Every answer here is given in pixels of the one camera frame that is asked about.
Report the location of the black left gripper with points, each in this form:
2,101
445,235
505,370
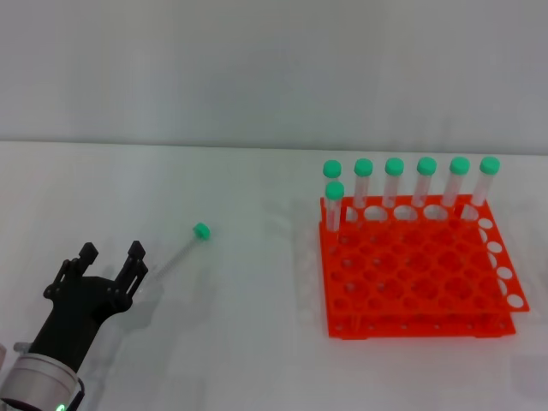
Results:
73,321

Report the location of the clear test tube green cap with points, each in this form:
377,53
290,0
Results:
426,165
363,167
201,231
459,165
332,168
335,190
394,166
489,165

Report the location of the orange test tube rack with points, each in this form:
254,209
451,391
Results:
411,274

